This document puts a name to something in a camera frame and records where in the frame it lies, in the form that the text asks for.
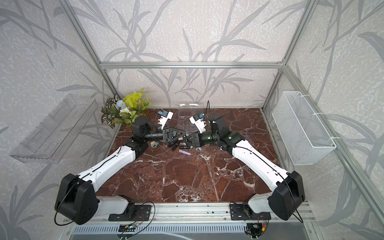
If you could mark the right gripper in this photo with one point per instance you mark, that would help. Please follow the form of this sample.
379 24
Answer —
196 140

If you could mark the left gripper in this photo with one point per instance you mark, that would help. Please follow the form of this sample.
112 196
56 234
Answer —
167 136

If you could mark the lilac lipstick tube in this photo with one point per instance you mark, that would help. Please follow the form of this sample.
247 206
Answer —
184 152

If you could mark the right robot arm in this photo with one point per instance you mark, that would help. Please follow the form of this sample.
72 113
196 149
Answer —
286 189

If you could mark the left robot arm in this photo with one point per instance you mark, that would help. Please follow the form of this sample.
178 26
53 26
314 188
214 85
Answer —
77 199

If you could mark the clear acrylic lipstick organizer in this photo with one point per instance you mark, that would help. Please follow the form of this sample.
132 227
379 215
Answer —
186 110

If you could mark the black lipstick tube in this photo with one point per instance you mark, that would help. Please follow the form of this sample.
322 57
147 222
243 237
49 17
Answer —
175 146

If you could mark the artificial plant in vase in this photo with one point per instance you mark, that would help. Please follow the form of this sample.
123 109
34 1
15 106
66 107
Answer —
125 111

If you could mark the aluminium front rail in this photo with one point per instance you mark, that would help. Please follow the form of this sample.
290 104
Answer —
183 213

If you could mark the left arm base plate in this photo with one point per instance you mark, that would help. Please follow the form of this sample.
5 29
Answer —
138 213

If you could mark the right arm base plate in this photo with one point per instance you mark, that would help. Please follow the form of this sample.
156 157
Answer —
241 212

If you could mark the white wire mesh basket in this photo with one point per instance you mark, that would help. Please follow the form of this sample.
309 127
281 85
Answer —
305 137

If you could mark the clear plastic wall shelf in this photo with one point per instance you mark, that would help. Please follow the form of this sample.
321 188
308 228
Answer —
52 138

